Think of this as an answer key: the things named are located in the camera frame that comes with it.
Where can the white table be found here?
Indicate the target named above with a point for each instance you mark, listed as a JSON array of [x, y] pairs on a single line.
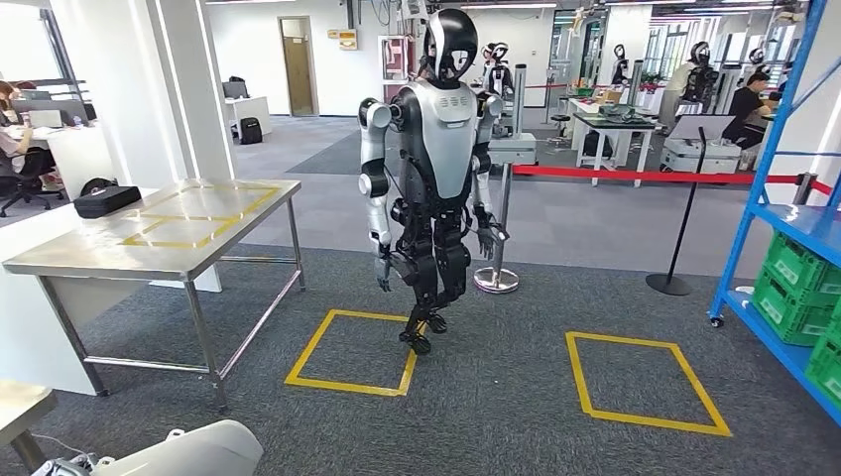
[[614, 128]]

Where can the yellow wall sign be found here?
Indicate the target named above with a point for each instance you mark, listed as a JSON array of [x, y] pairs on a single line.
[[348, 39]]

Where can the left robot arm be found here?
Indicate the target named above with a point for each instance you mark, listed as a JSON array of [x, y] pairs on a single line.
[[62, 468]]

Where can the black backpack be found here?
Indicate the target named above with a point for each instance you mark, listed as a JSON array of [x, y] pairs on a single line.
[[98, 186], [250, 130]]

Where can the white column stand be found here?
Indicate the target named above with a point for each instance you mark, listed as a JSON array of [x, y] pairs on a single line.
[[512, 148]]

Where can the black belt stanchion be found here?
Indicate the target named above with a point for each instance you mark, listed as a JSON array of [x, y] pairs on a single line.
[[805, 187]]

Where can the blue metal shelf rack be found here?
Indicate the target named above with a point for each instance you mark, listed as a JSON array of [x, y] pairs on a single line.
[[757, 197]]

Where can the black office chair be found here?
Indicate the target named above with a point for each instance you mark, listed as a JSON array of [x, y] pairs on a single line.
[[29, 177]]

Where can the black sign stand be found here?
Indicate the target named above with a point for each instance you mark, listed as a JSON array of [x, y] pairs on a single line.
[[669, 284]]

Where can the humanoid robot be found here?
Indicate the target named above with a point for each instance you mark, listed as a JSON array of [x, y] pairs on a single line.
[[619, 66], [447, 144], [497, 72], [700, 72], [757, 58]]

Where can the black stool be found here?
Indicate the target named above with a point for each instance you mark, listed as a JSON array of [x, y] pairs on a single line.
[[560, 121]]

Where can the person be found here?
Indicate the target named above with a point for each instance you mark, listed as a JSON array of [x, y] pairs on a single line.
[[746, 112], [13, 131]]

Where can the yellow floor tape square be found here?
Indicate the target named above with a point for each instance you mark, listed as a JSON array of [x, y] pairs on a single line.
[[657, 423]]

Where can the brown door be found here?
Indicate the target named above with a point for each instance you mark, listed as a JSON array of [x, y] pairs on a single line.
[[299, 66]]

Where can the white desk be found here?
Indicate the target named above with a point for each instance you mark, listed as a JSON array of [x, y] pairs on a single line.
[[79, 157], [26, 341], [250, 108]]

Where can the chrome belt stanchion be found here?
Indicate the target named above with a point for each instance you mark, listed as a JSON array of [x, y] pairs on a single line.
[[497, 282]]

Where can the green plastic crate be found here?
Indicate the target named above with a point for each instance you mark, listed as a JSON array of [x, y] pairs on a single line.
[[798, 263], [785, 309], [826, 368]]

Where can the white curved car part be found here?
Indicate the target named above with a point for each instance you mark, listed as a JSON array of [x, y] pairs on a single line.
[[184, 453]]

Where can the black carrying case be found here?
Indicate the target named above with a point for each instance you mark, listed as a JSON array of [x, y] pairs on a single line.
[[108, 200]]

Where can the steel table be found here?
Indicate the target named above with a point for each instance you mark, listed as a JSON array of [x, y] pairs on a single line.
[[79, 249]]

